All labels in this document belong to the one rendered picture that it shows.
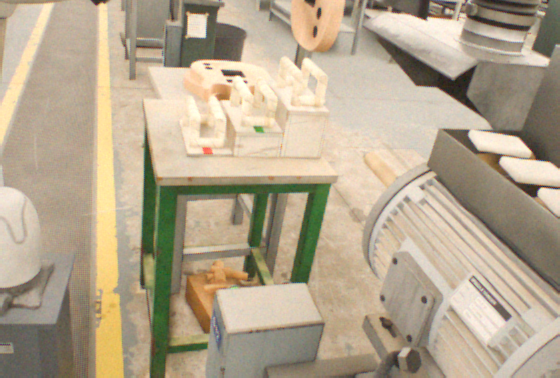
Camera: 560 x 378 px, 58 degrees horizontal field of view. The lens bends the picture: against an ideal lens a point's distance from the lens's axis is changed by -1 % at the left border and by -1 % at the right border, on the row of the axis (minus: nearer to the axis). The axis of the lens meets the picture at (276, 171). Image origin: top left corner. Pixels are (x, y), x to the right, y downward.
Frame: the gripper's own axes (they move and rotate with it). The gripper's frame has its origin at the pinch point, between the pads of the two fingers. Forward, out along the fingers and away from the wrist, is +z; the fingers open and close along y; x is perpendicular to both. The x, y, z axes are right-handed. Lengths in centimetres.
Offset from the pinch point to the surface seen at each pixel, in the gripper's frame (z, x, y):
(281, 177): -8, -53, 26
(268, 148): -9, -50, 14
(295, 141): -0.6, -46.6, 13.9
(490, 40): -4, 8, 92
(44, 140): -102, -147, -186
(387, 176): -10, -20, 84
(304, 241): 6, -80, 25
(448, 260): -17, -15, 115
